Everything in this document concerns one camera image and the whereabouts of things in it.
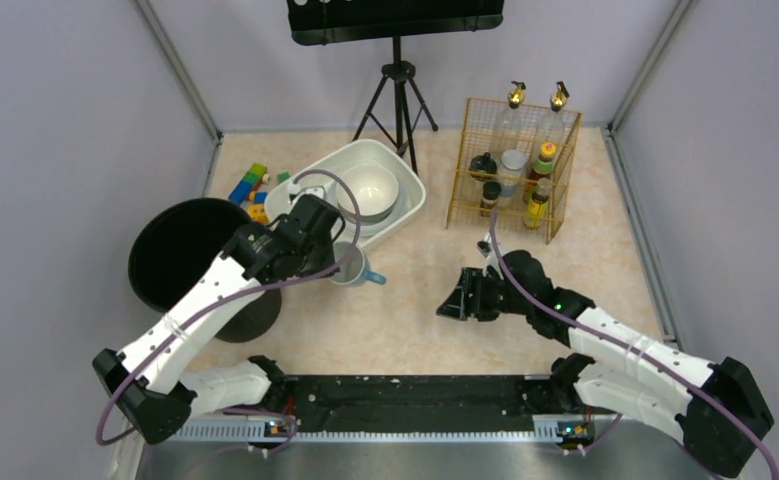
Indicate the colourful toy block stack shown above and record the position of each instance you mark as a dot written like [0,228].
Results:
[252,179]

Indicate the black panel on tripod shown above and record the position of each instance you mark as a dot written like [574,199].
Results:
[325,22]

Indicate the white mug blue handle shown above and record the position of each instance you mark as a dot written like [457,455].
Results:
[355,270]

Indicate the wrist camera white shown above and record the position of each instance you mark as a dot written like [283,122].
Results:
[295,191]
[485,248]

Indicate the black lid glass jar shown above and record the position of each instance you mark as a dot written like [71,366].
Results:
[482,168]

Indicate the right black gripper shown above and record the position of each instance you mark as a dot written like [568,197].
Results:
[476,294]

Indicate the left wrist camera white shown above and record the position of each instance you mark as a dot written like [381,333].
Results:
[295,191]

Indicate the red sauce bottle yellow cap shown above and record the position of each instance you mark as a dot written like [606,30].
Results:
[541,167]

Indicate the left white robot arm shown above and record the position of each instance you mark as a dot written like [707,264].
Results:
[148,379]

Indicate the black tripod stand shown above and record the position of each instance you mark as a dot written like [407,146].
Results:
[409,105]

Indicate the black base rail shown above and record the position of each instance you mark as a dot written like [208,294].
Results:
[432,408]

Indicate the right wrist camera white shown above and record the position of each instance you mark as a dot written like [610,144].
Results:
[485,248]

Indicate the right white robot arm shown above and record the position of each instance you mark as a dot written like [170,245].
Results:
[714,410]

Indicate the black round bin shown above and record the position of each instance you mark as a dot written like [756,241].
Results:
[177,247]

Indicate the glass bottle brown liquid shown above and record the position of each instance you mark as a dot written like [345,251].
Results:
[551,126]

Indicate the clear glass oil bottle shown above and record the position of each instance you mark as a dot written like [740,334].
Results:
[509,122]

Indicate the white floral bowl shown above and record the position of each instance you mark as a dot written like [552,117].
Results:
[375,189]

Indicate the white rectangular basin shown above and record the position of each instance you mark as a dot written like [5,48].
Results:
[411,197]

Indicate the silver lid blue label jar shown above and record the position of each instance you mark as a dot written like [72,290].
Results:
[511,168]

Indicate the white fluted plate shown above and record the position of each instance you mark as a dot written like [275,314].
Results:
[400,208]

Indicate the gold wire rack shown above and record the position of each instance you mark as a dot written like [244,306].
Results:
[476,133]

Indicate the small black spice shaker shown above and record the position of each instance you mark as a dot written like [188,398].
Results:
[490,194]

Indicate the small yellow oil bottle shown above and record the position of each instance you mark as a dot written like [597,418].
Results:
[538,198]

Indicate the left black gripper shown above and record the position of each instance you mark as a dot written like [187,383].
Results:
[319,221]

